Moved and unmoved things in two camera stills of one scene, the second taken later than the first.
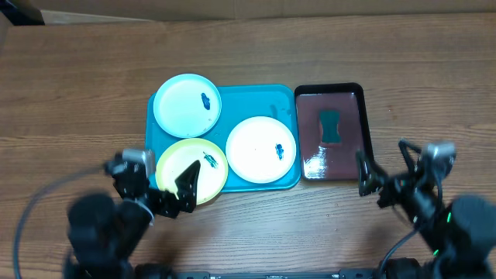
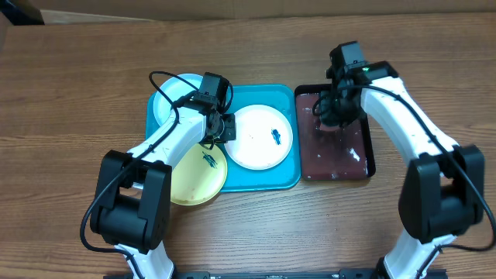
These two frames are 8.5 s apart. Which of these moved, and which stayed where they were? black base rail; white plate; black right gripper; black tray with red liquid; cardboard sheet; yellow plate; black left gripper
Moved: black right gripper; white plate; black left gripper
Stayed: yellow plate; cardboard sheet; black base rail; black tray with red liquid
